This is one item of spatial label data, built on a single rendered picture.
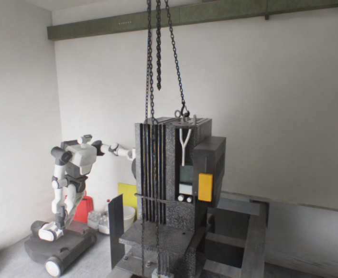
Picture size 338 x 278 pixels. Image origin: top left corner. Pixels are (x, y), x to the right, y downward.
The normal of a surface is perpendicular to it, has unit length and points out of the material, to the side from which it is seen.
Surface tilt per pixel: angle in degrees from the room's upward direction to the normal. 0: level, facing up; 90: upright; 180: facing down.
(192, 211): 90
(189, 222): 90
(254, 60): 90
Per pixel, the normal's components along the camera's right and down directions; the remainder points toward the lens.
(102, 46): -0.39, 0.18
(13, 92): 0.92, 0.07
